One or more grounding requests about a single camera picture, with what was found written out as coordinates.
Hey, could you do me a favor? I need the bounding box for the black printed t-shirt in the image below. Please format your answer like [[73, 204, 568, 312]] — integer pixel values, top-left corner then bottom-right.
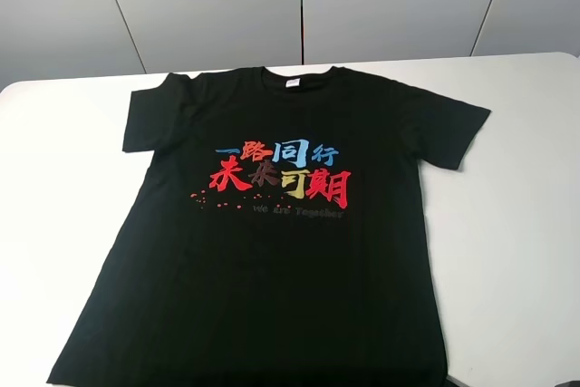
[[48, 67, 489, 386]]

